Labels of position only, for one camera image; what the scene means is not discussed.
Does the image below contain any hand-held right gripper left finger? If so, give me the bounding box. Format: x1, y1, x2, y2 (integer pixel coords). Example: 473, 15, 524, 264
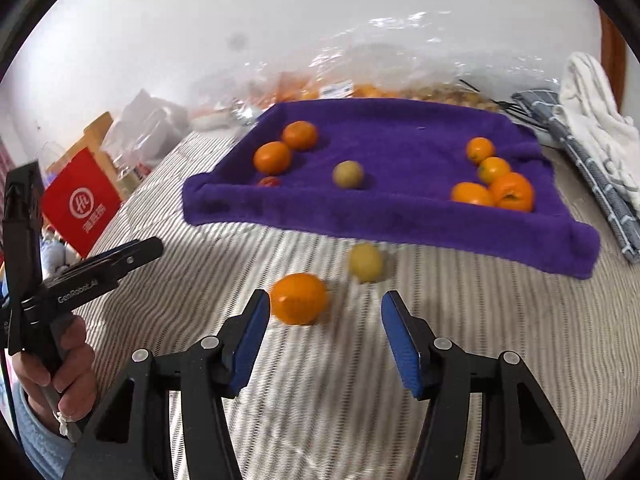
62, 288, 272, 480

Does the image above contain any brown wooden frame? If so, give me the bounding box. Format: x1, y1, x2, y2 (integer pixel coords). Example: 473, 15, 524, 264
599, 7, 628, 111

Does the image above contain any clear plastic bag of nuts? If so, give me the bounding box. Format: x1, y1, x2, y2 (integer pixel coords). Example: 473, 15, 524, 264
370, 10, 571, 111

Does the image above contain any purple towel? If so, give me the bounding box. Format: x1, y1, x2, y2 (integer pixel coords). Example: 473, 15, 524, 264
182, 99, 601, 281

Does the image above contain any white plastic bag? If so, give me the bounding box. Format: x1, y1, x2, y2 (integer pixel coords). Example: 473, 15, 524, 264
102, 89, 191, 171

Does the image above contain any person's left hand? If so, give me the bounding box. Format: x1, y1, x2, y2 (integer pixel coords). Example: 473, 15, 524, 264
11, 312, 98, 423

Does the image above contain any light blue cloth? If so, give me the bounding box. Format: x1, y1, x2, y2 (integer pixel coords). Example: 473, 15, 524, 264
40, 237, 82, 281

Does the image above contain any person's left forearm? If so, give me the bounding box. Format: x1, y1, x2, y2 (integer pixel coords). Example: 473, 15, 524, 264
12, 385, 83, 480

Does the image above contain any large orange with stem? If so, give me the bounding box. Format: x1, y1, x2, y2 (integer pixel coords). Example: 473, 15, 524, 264
488, 172, 536, 213

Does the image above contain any grey striped cloth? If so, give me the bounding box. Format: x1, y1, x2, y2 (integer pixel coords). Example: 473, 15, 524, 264
511, 89, 640, 265

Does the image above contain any clear plastic bag of oranges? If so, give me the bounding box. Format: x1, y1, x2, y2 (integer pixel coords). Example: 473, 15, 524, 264
190, 50, 401, 126

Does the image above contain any white towel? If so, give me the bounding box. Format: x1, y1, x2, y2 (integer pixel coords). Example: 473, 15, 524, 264
559, 52, 640, 196

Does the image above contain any red paper bag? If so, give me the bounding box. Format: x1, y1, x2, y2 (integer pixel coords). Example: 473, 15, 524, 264
40, 142, 123, 258

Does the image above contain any small green fruit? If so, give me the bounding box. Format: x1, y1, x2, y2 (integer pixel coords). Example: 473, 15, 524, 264
332, 160, 365, 190
348, 243, 385, 283

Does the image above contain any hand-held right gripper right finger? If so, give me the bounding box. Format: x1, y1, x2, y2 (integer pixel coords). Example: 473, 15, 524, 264
381, 290, 586, 480

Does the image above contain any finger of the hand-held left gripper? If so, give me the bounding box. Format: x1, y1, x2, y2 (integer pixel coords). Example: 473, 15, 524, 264
97, 237, 165, 286
52, 240, 144, 279

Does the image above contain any striped grey bed cover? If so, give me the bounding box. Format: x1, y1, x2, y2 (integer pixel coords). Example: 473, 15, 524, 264
50, 130, 640, 480

